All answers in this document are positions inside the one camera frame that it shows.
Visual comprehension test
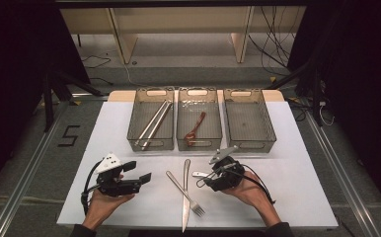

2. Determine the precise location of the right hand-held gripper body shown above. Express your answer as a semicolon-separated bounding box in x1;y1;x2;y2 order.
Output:
208;145;246;193

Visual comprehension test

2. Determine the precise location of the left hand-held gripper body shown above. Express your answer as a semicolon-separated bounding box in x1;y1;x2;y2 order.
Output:
94;151;143;198

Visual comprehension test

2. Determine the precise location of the white ceramic spoon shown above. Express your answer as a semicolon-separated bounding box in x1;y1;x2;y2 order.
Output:
191;170;211;180

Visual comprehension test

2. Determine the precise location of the metal table knife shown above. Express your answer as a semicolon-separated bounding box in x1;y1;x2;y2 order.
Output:
182;158;192;233

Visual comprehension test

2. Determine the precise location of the metal fork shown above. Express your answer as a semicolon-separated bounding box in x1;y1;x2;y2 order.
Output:
164;170;207;218

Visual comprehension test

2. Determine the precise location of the smoky transparent plastic bin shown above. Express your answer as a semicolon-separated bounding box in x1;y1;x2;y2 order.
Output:
222;88;277;154
176;87;223;152
126;87;176;152

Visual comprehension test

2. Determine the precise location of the white chopstick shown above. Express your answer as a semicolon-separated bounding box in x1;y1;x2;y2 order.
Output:
135;101;169;147
141;103;173;151

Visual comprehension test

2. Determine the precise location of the person's left hand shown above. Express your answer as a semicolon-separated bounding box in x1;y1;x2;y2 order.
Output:
81;190;136;231

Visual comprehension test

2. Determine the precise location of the person's right hand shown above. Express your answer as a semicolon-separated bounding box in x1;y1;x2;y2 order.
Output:
221;171;281;228

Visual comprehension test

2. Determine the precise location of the light wooden table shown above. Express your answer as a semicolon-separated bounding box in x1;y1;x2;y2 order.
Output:
108;89;285;103

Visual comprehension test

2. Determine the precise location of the black metal stand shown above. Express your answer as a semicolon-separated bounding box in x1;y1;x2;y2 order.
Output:
41;70;106;132
266;58;325;127

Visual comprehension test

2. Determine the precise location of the black curtain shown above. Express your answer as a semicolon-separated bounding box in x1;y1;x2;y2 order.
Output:
0;0;92;198
286;0;381;211

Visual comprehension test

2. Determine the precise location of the beige wooden desk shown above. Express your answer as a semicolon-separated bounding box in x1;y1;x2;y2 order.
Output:
59;6;308;65

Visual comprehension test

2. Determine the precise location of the black overhead bar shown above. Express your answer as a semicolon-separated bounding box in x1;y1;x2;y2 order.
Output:
54;0;311;9

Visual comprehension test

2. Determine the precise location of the right hand-held gripper black cable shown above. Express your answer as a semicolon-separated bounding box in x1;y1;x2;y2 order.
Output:
196;162;276;205

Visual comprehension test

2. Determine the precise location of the hand-held gripper black cable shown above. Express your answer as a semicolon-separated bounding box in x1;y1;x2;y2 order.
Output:
80;160;103;215
196;162;276;205

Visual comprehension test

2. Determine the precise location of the left hand-held gripper black cable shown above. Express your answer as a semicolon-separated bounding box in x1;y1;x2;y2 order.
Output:
80;160;103;215

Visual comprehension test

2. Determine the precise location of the white floor cable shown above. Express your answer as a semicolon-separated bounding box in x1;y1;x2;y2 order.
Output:
122;62;142;87

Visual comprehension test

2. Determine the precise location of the metal floor rail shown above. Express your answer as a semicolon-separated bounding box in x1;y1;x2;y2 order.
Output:
0;98;76;237
305;112;381;237

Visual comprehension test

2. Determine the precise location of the white looped cable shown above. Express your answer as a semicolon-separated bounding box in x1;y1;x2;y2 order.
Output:
318;100;336;127

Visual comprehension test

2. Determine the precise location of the black floor cable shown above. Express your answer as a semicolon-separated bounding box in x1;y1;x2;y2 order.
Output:
81;53;114;87

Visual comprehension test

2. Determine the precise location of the black cable bundle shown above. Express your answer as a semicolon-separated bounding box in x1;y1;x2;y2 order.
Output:
247;6;301;77

